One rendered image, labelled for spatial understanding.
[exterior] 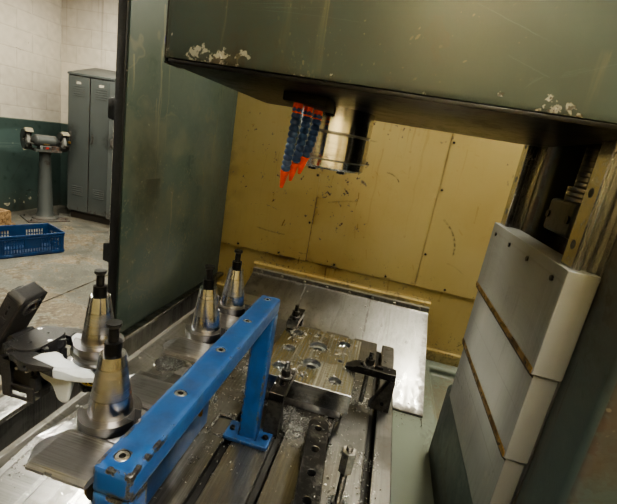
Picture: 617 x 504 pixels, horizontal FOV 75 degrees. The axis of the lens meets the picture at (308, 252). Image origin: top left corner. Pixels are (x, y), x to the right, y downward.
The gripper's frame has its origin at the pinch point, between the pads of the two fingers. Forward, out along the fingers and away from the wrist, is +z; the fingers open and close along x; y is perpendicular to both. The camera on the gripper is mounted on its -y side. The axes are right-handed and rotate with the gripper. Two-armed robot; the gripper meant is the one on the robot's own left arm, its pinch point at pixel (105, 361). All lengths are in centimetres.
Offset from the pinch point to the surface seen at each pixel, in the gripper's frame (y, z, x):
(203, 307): -6.6, 9.5, -9.5
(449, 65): -44, 38, -12
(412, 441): 60, 57, -79
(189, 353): -1.7, 10.4, -4.2
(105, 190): 70, -334, -420
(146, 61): -49, -45, -73
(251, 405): 21.1, 14.2, -25.9
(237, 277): -8.0, 10.1, -21.0
